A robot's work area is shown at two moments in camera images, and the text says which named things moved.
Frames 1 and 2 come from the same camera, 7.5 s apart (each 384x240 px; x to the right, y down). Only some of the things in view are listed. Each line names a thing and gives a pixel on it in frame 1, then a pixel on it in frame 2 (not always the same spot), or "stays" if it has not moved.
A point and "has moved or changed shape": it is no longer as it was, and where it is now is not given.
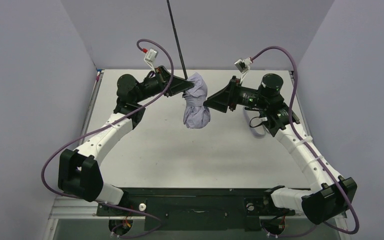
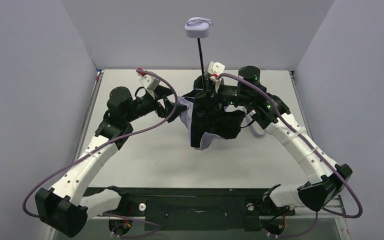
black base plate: [196, 209] stays
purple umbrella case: [255, 121] stays
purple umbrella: [196, 114] has moved or changed shape
